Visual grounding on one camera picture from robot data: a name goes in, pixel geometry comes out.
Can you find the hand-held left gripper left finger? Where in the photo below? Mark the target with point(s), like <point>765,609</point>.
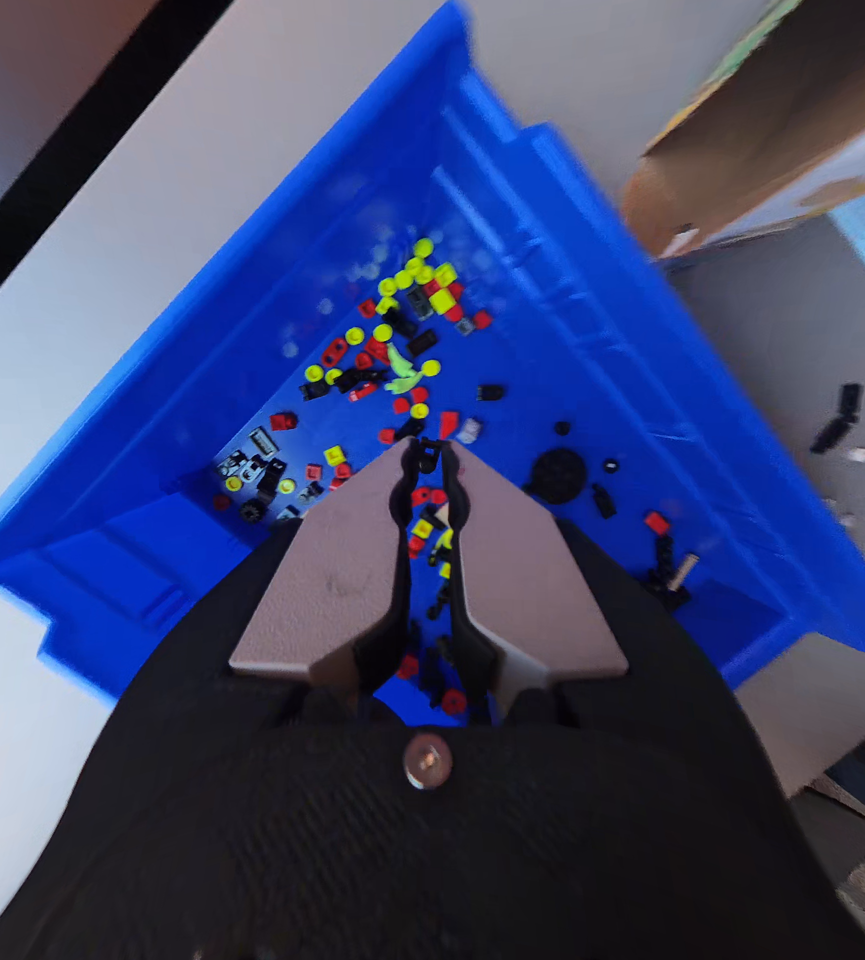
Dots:
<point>312,577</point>

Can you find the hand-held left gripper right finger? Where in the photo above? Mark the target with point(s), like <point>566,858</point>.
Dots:
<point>534,585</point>

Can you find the small black lego piece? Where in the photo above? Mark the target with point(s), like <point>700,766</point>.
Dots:
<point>426,454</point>

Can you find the blue plastic bin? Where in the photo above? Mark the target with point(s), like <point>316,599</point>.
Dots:
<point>252,300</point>

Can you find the pile of lego bricks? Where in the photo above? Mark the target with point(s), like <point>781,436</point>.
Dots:
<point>441,301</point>

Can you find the black round lego disc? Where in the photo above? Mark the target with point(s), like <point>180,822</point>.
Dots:
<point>558,476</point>

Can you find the black lego assembly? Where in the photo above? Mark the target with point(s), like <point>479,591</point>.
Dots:
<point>841,420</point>

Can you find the lego set cardboard box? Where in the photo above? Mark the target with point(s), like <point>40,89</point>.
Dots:
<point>777,112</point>

